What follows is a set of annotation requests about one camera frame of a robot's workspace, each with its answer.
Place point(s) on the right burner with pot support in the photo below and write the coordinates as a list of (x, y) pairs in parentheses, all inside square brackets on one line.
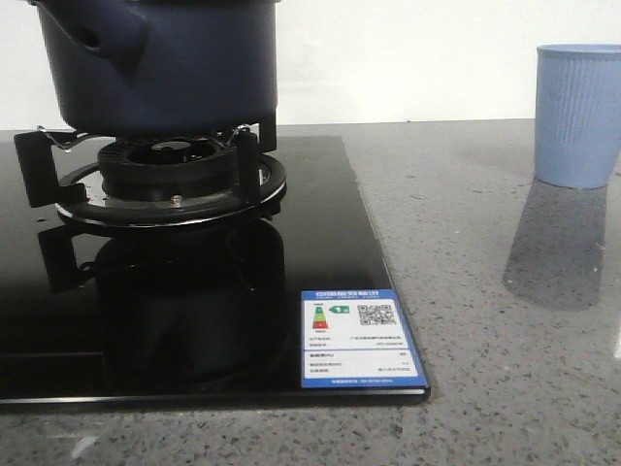
[(136, 183)]

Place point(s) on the blue energy label sticker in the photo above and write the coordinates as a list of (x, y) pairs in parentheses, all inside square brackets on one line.
[(357, 338)]

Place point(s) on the black glass gas stove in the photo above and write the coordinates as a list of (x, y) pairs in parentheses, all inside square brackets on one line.
[(204, 317)]

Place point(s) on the light blue ribbed cup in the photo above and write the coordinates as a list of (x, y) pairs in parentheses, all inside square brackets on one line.
[(577, 127)]

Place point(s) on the dark blue pot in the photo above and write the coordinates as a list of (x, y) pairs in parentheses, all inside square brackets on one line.
[(147, 68)]

